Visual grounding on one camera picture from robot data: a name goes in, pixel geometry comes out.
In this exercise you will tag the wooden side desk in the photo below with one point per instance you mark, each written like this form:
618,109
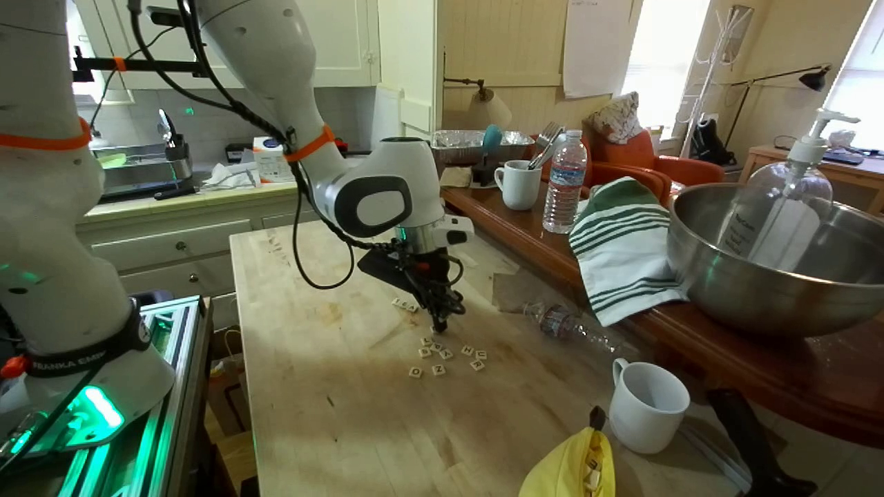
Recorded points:
858,179

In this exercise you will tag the black rod with orange clips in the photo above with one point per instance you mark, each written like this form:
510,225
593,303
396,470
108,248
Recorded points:
157,67

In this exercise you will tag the crushed clear plastic bottle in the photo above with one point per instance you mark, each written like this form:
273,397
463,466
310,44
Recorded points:
557,321

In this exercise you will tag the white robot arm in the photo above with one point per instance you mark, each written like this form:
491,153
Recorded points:
57,238

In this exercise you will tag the cream letter tile O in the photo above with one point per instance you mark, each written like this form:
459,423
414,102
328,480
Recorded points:
415,374

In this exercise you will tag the white ceramic mug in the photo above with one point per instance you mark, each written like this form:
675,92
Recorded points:
520,187
646,418

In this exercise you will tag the cream letter tile W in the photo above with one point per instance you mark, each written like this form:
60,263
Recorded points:
436,338

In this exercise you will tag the cream letter tile U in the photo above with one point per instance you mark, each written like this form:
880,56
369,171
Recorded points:
481,353

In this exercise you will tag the aluminium foil tray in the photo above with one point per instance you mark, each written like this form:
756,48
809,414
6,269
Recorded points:
472,139

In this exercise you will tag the orange cloth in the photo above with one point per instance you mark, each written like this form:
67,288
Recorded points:
687,168

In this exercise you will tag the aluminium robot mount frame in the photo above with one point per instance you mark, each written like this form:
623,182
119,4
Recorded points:
175,396

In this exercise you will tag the cream letter tile R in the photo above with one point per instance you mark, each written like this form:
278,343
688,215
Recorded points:
477,364

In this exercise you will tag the cream letter tile Z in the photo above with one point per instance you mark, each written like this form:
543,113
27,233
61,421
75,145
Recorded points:
438,370

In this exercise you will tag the cream letter tile S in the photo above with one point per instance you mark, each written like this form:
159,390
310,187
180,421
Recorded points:
423,353

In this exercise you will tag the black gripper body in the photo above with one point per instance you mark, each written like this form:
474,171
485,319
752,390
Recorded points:
429,276

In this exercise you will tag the clear pump sanitizer bottle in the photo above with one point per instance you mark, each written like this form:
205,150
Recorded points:
782,209

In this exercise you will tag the cream letter tile P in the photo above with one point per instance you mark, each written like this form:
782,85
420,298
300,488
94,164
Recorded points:
438,348

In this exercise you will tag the black boots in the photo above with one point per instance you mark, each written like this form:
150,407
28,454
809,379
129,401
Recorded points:
710,145

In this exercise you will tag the clear plastic water bottle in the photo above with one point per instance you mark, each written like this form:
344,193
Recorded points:
565,187

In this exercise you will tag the cream letter tile H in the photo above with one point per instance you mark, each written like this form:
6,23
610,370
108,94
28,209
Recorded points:
469,352

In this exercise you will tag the black desk lamp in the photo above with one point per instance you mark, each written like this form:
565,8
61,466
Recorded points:
817,77

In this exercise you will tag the patterned fabric cushion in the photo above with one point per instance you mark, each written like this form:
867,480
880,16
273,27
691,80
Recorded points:
619,120

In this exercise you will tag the cream kitchen cabinet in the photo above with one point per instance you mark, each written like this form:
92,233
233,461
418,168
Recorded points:
168,244

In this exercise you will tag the brown wooden table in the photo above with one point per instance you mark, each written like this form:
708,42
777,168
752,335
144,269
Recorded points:
782,377

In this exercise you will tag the paper towel roll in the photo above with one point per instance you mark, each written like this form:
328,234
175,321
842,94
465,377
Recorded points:
266,157

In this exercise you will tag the cream letter tile L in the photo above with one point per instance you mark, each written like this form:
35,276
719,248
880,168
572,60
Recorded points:
423,343

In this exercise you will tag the green striped white towel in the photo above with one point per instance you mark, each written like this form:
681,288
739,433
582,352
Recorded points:
626,252

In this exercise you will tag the brass table lamp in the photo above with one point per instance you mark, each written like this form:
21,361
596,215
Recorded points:
488,109

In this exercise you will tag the white crumpled cloth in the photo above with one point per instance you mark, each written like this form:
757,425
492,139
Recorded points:
231,174

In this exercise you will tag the bright window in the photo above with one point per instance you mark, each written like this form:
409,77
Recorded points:
860,82
665,56

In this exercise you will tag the yellow banana-shaped object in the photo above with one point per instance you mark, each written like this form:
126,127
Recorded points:
561,473

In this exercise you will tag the large steel mixing bowl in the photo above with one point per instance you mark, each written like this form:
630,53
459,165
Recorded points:
763,294

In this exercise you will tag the cream letter tile Y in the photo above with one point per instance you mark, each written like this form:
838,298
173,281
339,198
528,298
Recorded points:
447,353

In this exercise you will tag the black stand leg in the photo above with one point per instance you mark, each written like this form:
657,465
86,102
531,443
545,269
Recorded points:
749,444

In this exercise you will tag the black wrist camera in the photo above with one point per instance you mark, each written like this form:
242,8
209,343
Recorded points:
378,261

